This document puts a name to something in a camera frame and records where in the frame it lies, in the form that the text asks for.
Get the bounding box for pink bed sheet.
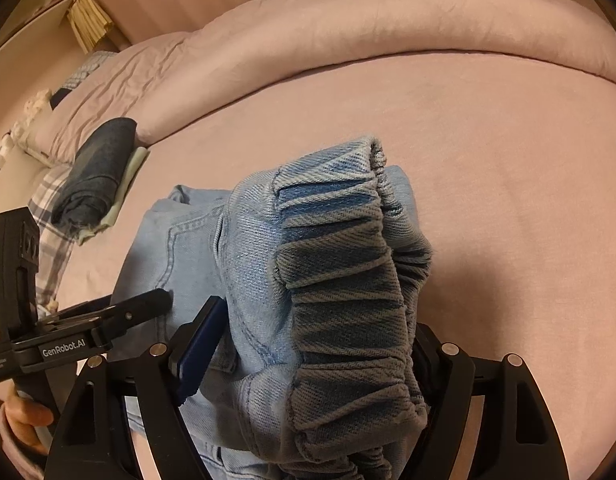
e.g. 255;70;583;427
53;50;616;480

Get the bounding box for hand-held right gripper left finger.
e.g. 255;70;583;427
43;296;225;480

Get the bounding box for white shelf unit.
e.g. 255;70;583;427
0;0;75;57

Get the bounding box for folded light green cloth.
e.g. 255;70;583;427
78;147;150;247

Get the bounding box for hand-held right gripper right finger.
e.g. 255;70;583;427
412;322;572;480

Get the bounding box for folded dark denim pants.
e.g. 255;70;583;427
52;117;139;229

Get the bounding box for plaid pillow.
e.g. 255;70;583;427
27;162;85;312

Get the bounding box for blue striped cloth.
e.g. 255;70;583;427
62;50;120;91

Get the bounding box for pink duvet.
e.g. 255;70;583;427
48;0;616;167

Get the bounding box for light blue denim pants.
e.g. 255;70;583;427
108;134;435;480

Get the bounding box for person's left hand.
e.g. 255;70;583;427
3;391;57;456

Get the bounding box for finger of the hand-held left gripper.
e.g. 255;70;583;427
90;288;173;347

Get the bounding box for white plush toy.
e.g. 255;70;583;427
0;87;55;171

